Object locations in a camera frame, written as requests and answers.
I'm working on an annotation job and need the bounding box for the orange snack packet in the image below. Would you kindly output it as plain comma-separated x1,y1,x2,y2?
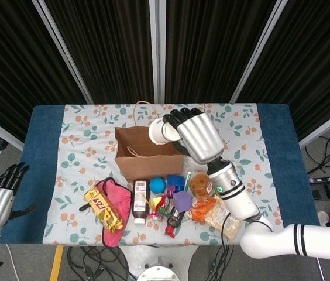
191,197,218,223

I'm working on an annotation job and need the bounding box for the floral print tablecloth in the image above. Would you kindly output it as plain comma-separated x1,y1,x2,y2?
42,102,287,246

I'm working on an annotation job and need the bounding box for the brown paper bag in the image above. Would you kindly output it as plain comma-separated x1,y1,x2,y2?
114,101,185,183

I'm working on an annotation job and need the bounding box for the white sneaker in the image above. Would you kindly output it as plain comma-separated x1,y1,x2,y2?
318,210,330,227

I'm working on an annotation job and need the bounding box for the gold foil snack pack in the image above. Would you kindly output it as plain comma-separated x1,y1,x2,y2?
83,184,124,234

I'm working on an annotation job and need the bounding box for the blue velvet table cover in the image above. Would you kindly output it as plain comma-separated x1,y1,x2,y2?
0,104,321,244

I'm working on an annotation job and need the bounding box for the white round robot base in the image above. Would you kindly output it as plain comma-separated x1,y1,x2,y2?
137,257,179,281

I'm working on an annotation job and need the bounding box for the blue toy building block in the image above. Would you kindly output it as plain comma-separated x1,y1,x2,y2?
166,174,185,191

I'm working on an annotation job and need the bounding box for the pink cloth black trim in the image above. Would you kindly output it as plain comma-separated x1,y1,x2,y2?
79,177,133,249

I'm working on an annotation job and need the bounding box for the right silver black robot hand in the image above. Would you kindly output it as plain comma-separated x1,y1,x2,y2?
162,107,225,165

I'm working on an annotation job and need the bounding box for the purple foam cube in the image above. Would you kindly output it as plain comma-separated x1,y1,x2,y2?
172,190,194,213

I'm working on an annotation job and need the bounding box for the beige vacuum food pack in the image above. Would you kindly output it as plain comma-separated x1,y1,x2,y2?
204,198,242,241

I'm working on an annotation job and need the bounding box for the blue ball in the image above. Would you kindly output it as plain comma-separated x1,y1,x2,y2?
149,177,166,194

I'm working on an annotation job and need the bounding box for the black curtain partition panel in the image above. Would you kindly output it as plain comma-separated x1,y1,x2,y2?
0,0,94,150
157,0,288,105
33,0,159,105
231,0,330,149

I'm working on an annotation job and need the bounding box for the brown bottle white cap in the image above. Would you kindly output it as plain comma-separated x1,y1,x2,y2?
132,179,151,225

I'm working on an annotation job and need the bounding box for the white lidded plastic jar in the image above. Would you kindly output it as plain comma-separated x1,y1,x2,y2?
148,118,180,146

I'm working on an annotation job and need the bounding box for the purple toy building block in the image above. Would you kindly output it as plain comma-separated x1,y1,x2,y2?
164,184,176,200

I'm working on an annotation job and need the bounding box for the black bottle red cap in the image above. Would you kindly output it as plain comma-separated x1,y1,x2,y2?
164,206,187,238

